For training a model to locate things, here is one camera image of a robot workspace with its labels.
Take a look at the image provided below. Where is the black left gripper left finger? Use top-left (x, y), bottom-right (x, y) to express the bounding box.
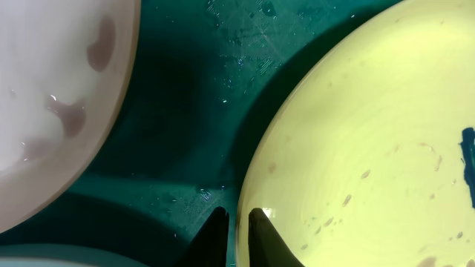
top-left (174, 207), bottom-right (229, 267)

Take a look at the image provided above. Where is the white plate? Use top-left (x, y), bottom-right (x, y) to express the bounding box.
top-left (1, 0), bottom-right (141, 231)

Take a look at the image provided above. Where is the yellow plate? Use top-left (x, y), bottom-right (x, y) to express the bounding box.
top-left (235, 0), bottom-right (474, 266)

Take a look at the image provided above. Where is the light blue plate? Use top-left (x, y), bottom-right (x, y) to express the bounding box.
top-left (1, 244), bottom-right (148, 267)

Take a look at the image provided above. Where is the teal plastic tray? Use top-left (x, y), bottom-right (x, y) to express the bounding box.
top-left (1, 0), bottom-right (393, 266)

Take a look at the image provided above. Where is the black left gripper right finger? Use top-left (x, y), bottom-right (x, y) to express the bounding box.
top-left (248, 208), bottom-right (304, 267)

